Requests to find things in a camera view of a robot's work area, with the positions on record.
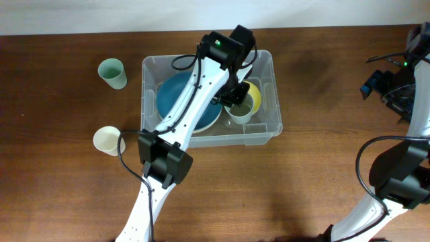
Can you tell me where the yellow small bowl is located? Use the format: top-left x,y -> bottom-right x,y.
245,81 -> 262,114

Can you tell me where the grey translucent cup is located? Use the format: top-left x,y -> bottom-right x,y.
224,94 -> 254,124

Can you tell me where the dark blue bowl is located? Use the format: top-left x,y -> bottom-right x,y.
156,72 -> 222,129

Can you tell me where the mint green cup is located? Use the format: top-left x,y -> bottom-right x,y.
97,58 -> 127,89

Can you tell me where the cream cup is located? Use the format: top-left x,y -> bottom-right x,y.
93,126 -> 121,156

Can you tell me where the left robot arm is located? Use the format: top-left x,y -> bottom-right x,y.
116,25 -> 257,241

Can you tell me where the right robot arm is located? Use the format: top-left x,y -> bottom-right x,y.
316,22 -> 429,241

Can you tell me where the clear plastic storage bin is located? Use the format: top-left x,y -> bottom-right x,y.
140,50 -> 283,148

